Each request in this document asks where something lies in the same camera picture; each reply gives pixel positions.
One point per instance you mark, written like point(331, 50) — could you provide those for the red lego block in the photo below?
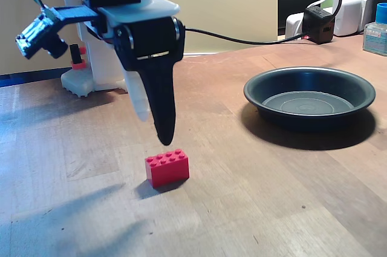
point(169, 170)

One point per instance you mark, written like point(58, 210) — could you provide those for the red and black clamp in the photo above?
point(78, 65)

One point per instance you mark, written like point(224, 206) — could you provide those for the dark blue strip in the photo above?
point(30, 76)

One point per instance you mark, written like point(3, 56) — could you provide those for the white power strip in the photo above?
point(294, 25)

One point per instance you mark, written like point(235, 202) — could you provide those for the black round metal pan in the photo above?
point(308, 106)

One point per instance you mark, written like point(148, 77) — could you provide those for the black cube power adapter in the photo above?
point(319, 25)

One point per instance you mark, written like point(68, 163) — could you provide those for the white power adapter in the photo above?
point(352, 12)

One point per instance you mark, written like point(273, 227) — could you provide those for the bottle with blue cap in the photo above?
point(376, 37)

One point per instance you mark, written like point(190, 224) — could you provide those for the black gripper camera with mount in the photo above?
point(39, 36)

